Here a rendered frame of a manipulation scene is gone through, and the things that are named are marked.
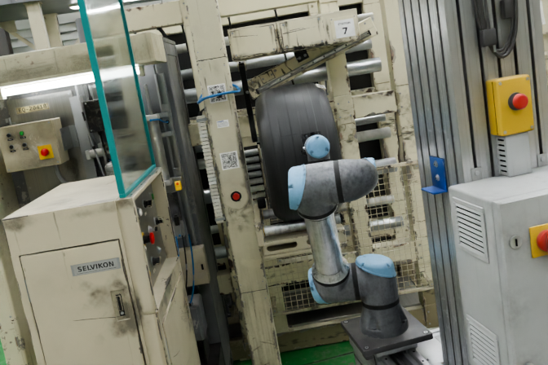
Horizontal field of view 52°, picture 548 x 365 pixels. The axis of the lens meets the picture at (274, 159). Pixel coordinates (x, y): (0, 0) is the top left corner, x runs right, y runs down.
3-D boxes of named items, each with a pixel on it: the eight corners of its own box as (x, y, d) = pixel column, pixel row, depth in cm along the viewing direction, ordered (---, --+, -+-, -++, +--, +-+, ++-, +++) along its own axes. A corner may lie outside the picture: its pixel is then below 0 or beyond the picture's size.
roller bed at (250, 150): (231, 212, 286) (220, 154, 281) (232, 204, 301) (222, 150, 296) (269, 205, 286) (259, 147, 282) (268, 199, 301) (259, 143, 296)
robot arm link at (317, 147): (308, 162, 185) (305, 136, 185) (306, 160, 196) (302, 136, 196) (332, 158, 185) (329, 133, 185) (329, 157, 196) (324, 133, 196)
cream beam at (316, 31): (232, 61, 261) (227, 29, 259) (234, 62, 286) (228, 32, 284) (361, 40, 262) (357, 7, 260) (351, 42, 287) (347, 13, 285)
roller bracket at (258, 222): (258, 248, 237) (254, 225, 236) (257, 222, 277) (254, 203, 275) (266, 246, 237) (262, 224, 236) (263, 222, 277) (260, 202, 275)
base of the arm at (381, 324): (417, 331, 173) (413, 301, 172) (370, 343, 171) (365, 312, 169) (396, 311, 188) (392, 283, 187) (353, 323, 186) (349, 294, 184)
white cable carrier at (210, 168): (216, 223, 248) (196, 116, 240) (217, 221, 253) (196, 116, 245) (226, 222, 248) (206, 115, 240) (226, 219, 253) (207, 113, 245)
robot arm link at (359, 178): (380, 154, 144) (373, 150, 193) (338, 160, 146) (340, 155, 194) (386, 199, 144) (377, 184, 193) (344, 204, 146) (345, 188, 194)
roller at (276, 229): (262, 234, 245) (262, 239, 241) (260, 225, 244) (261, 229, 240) (342, 220, 246) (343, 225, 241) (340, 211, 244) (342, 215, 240)
